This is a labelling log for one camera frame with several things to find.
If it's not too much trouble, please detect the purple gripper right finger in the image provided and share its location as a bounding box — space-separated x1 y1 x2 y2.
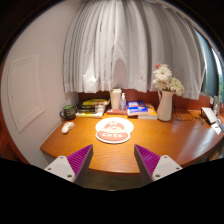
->
134 144 182 184

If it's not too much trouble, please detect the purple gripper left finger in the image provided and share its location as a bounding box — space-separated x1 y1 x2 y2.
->
45 144 93 186

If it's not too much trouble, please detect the white computer mouse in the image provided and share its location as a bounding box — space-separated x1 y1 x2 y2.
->
62 122 75 134

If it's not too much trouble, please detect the round cartoon mouse pad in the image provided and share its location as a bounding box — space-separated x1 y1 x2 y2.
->
95 117 134 144

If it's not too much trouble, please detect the yellow book under blue book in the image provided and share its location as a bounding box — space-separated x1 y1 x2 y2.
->
138 103 158 120

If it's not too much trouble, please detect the dark green mug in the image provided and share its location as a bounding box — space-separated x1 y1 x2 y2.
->
60 105 76 120

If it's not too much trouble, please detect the white ceramic vase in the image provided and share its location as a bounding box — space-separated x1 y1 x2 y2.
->
157 91 174 121

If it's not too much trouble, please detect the blue white book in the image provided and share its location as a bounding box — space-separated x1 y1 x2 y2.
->
127 101 148 116

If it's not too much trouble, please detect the yellow black book stack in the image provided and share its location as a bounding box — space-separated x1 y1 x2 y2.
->
75 98 110 118

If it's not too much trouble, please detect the clear sanitizer bottle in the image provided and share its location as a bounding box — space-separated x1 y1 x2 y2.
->
120 92 126 111

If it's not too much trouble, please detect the white power adapter box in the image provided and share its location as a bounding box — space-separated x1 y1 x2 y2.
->
201 107 217 124

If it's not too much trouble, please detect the white cylindrical container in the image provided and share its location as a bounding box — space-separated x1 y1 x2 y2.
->
110 88 122 110

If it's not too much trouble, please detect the white pink flower bouquet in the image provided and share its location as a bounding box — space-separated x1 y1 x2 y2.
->
153 64 184 96

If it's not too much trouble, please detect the white pleated curtain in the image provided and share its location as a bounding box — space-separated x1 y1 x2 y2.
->
63 0 205 99

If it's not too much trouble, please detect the black cable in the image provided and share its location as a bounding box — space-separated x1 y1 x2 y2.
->
171 105 205 123

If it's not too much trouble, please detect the white wall panel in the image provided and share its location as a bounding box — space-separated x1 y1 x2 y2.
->
8 55 44 132

